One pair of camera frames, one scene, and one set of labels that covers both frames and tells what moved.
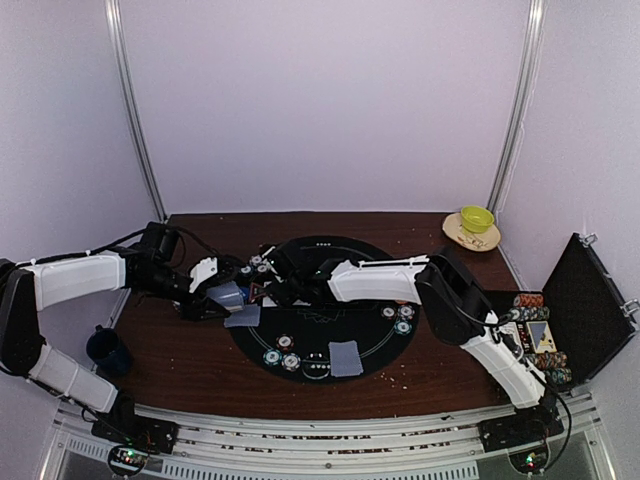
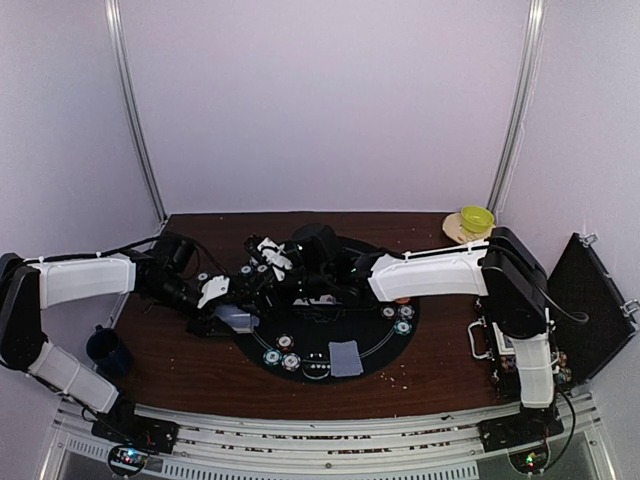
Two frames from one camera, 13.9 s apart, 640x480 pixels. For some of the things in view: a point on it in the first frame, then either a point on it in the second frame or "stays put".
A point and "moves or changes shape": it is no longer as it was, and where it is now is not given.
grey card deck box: [229, 295] moves or changes shape
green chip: [272, 357] stays put
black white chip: [284, 342] stays put
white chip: [291, 362] stays put
